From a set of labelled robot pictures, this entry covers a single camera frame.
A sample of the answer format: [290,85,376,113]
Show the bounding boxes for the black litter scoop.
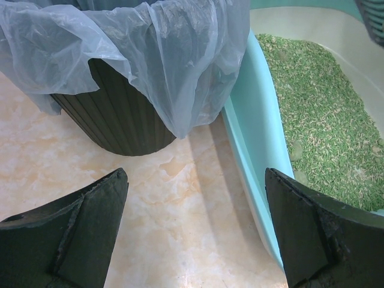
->
[355,0,384,48]

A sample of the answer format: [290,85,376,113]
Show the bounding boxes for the green cat litter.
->
[257,34,383,212]

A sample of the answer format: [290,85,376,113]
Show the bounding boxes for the translucent blue bin liner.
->
[1,1,250,138]

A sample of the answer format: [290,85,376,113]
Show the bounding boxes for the black trash bin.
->
[52,59,176,157]

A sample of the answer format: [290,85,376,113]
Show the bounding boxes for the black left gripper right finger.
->
[265,168,383,287]

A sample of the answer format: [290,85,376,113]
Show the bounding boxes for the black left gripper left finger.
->
[1,168,129,287]

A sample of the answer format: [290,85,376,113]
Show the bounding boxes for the teal plastic litter box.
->
[223,1,383,265]

